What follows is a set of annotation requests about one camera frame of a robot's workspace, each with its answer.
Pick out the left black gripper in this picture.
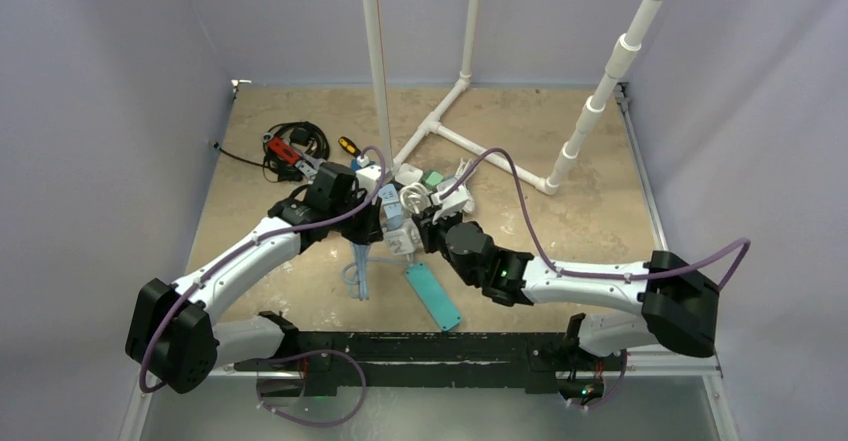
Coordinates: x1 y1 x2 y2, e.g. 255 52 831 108
328 187 383 244

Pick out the white cube socket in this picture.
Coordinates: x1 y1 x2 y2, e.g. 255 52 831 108
383 219 423 256

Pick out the white cord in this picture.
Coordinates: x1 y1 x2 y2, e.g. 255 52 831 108
396 156 478 217

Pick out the light blue cord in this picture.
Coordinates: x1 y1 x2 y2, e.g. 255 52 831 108
341 242 412 301

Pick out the green plug adapter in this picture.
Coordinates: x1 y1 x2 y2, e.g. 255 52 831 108
421 170 445 191

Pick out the white plug adapter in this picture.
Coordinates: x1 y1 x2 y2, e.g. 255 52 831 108
394 163 424 186

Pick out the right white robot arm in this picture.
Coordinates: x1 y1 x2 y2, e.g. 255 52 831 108
412 208 720 368

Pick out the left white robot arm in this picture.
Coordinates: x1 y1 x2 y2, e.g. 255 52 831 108
125 162 384 394

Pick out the light blue power strip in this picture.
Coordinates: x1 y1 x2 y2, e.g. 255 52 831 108
377 183 404 231

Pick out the teal rectangular box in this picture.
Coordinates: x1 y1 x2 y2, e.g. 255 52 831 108
405 263 462 332

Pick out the silver adjustable wrench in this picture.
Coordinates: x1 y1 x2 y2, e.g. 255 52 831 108
262 132 326 182

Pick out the yellow black screwdriver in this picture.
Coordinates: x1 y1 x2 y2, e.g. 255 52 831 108
338 136 362 157

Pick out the black coiled cable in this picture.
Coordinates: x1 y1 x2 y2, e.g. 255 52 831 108
208 122 332 184

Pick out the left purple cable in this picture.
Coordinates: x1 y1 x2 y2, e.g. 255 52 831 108
137 146 389 429

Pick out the purple cable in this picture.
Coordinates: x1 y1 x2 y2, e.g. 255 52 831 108
440 147 753 413
137 146 389 429

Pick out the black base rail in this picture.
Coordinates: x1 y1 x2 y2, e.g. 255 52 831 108
234 331 623 397

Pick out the white PVC pipe frame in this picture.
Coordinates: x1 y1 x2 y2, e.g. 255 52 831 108
357 0 690 195

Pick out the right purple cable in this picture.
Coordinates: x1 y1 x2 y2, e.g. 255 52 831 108
440 147 753 413

